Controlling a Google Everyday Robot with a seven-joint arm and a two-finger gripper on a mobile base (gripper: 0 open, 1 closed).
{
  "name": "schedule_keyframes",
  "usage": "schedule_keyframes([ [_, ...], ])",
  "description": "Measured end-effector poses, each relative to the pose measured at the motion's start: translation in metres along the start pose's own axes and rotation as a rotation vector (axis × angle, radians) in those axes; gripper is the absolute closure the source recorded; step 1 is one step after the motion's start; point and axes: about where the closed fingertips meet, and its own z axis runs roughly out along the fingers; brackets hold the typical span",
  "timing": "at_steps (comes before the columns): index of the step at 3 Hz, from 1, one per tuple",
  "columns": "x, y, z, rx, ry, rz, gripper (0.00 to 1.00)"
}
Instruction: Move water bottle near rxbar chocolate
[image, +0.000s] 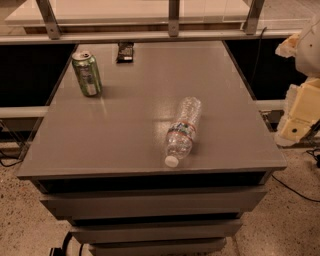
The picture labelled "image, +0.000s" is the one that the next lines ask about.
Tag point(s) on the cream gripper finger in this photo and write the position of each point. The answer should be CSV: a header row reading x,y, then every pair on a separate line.
x,y
301,112
288,47

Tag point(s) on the clear plastic water bottle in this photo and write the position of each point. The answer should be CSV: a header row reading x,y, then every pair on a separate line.
x,y
183,130

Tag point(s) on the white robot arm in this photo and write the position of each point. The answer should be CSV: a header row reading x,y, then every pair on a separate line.
x,y
307,58

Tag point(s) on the dark rxbar chocolate wrapper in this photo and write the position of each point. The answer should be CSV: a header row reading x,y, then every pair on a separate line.
x,y
125,52

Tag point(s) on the green soda can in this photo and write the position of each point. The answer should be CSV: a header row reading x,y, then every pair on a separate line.
x,y
87,73

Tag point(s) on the grey drawer cabinet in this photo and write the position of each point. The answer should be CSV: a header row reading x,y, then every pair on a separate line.
x,y
100,162

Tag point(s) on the metal railing frame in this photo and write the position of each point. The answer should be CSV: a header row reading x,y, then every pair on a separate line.
x,y
103,21

